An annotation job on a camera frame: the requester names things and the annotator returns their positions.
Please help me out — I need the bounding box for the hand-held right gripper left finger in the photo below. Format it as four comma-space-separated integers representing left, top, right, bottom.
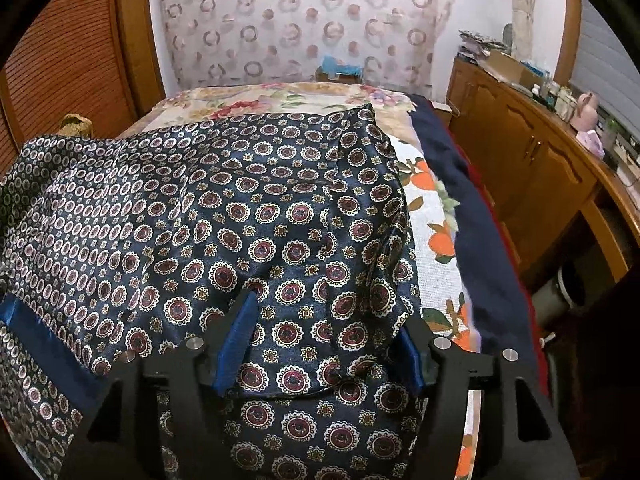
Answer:
57, 290, 261, 480

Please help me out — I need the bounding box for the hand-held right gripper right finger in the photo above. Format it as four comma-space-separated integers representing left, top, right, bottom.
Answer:
397, 317, 568, 480

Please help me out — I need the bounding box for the navy patterned satin shirt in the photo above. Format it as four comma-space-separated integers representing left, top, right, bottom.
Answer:
0, 104, 426, 480

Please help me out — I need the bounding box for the stack of folded clothes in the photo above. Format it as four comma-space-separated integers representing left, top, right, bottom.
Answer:
457, 29, 506, 63

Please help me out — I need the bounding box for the orange fruit print bedsheet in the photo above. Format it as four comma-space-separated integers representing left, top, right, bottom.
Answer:
390, 132, 476, 480

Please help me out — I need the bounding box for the navy blanket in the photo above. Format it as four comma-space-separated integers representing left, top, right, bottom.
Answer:
407, 92, 546, 361

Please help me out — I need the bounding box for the wooden sideboard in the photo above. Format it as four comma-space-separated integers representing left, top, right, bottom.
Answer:
445, 55, 640, 286

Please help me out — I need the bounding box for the floral quilt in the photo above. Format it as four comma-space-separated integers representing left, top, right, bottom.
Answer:
117, 80, 418, 138

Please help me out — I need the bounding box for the golden brown pillow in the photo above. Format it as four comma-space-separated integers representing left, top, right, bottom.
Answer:
59, 112, 96, 139

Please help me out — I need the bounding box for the pink tissue box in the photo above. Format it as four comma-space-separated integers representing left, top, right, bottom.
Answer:
575, 129, 609, 157

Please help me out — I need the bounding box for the brown box with blue contents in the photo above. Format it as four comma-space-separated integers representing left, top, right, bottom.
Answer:
315, 54, 364, 85

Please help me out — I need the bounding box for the row of toiletry bottles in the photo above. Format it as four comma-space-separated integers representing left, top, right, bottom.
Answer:
530, 72, 576, 121

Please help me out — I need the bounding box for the green bottle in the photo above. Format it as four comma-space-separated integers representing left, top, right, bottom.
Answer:
602, 117, 619, 154

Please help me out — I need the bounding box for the pink bottle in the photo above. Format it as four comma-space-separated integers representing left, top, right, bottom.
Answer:
572, 91, 601, 134

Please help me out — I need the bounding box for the open cardboard box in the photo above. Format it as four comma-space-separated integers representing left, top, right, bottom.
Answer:
482, 49, 544, 89

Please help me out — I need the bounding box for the sheer circle-print curtain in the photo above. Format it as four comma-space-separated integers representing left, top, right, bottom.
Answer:
157, 0, 458, 98

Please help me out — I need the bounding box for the wooden slatted wardrobe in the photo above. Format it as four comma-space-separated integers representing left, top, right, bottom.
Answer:
0, 0, 166, 171

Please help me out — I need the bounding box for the grey window blind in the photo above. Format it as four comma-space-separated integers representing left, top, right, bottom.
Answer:
570, 0, 640, 116

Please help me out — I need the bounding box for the cream window curtain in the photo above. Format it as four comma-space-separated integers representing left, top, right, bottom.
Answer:
510, 0, 539, 61

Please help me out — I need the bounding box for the wooden window frame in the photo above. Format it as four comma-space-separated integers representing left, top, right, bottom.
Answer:
550, 0, 584, 86

